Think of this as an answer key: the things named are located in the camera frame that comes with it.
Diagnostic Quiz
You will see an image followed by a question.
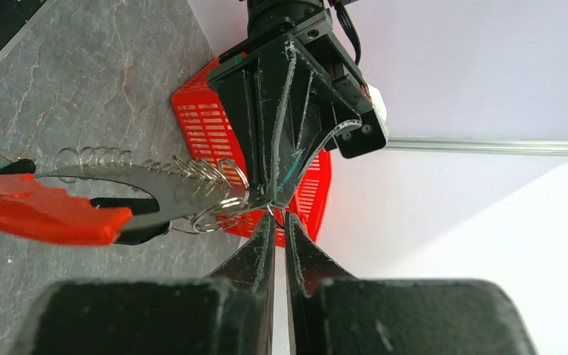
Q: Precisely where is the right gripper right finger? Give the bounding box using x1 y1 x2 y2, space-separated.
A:
285 213 537 354

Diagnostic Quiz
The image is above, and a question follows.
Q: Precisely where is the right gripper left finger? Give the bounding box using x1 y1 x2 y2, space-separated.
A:
11 214 276 354

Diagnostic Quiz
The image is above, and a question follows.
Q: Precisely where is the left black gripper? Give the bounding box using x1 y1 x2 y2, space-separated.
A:
208 1 388 208

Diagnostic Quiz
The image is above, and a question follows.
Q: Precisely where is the red plastic basket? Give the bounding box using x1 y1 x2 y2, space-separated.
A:
169 58 333 249

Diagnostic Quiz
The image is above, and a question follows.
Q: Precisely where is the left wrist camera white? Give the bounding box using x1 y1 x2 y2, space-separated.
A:
367 84 388 136

